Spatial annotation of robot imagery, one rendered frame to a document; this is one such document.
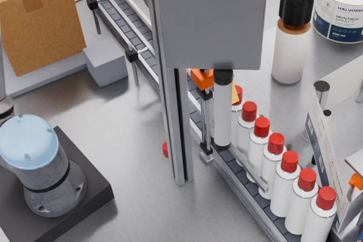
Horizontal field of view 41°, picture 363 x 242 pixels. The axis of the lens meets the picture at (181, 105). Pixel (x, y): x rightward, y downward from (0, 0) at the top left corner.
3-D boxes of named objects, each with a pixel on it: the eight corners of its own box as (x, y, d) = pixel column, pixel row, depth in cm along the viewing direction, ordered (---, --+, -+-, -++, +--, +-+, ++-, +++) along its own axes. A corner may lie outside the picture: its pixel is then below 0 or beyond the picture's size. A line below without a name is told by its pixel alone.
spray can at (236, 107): (247, 141, 126) (250, 86, 111) (237, 155, 124) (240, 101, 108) (229, 133, 128) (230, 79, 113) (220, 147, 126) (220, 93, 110)
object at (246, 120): (260, 162, 122) (266, 108, 106) (243, 172, 120) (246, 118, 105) (248, 148, 125) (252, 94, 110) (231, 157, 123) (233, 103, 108)
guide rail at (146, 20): (292, 189, 114) (293, 184, 113) (288, 191, 114) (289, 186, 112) (109, -23, 179) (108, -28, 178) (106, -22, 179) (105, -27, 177)
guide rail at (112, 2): (268, 191, 108) (269, 187, 107) (264, 193, 108) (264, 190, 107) (87, -29, 173) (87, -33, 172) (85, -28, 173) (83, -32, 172)
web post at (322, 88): (323, 138, 126) (336, 87, 112) (309, 146, 124) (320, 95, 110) (311, 126, 128) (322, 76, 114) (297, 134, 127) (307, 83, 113)
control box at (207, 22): (260, 71, 86) (268, -21, 72) (165, 69, 88) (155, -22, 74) (259, 34, 93) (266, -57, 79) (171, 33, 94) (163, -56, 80)
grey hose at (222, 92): (234, 146, 101) (237, 74, 86) (220, 153, 100) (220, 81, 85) (224, 134, 103) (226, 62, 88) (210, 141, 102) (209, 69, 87)
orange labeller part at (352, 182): (364, 189, 93) (367, 182, 91) (356, 193, 92) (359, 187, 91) (354, 177, 95) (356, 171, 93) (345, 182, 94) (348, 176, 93)
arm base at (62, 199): (96, 197, 116) (85, 175, 109) (37, 228, 113) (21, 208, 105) (74, 154, 126) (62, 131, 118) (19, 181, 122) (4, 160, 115)
